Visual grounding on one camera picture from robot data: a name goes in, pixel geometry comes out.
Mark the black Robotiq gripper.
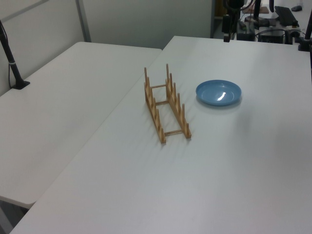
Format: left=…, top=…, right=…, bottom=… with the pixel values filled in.
left=222, top=0, right=246, bottom=43

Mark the blue plastic plate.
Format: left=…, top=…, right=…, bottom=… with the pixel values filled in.
left=195, top=79, right=243, bottom=107

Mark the wooden plate rack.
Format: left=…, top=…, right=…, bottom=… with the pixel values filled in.
left=143, top=63, right=193, bottom=145

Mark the black computer box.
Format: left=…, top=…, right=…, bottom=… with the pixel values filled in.
left=237, top=21, right=255, bottom=41

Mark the black monitor stand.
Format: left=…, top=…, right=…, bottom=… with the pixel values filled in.
left=245, top=0, right=269, bottom=28

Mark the black electronics box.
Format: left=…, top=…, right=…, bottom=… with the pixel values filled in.
left=258, top=29, right=286, bottom=44

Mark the black keyboard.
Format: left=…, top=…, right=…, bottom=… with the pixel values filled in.
left=274, top=5, right=299, bottom=25

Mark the white side table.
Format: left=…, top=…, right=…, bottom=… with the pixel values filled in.
left=0, top=41, right=163, bottom=209

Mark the black pole with flat base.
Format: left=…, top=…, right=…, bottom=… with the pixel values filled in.
left=0, top=19, right=31, bottom=90

